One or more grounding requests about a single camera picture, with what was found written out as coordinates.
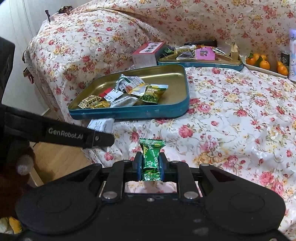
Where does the white blue snack packet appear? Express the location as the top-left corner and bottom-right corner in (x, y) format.
(110, 96), (138, 108)

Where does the teal tin tray with snacks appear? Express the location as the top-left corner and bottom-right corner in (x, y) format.
(158, 45), (243, 71)

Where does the green foil candy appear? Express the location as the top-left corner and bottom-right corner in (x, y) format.
(139, 138), (166, 181)

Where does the empty teal gold tin tray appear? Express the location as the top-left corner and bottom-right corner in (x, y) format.
(68, 64), (190, 120)

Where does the red white snack box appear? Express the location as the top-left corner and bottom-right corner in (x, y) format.
(132, 42), (167, 68)

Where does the black remote control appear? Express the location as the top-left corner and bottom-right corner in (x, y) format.
(184, 39), (218, 47)

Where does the white fruit plate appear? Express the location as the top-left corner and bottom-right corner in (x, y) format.
(240, 55), (290, 78)

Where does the gold green candy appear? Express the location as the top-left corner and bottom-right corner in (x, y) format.
(78, 95), (111, 109)

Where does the green landscape snack packet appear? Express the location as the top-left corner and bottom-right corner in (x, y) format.
(139, 84), (169, 104)

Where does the purple rabbit thermos bottle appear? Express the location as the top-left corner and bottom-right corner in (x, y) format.
(288, 29), (296, 82)

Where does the white red striped packet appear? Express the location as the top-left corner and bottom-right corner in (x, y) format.
(99, 88), (123, 102)

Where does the brown paper packet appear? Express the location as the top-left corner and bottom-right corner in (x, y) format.
(225, 41), (239, 61)

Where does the pink snack packet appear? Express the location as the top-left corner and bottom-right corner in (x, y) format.
(195, 47), (215, 61)

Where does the black starbucks can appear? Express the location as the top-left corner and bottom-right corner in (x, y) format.
(280, 51), (290, 67)

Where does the orange mandarin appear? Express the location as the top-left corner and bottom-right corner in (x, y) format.
(259, 60), (270, 70)
(277, 65), (288, 76)
(246, 57), (256, 66)

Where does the white green striped packet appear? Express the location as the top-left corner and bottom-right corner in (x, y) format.
(115, 74), (144, 93)

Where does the white packet beside tray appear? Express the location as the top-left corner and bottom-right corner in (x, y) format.
(87, 118), (115, 133)

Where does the yellow silver snack packet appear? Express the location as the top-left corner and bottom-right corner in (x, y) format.
(128, 83), (149, 97)

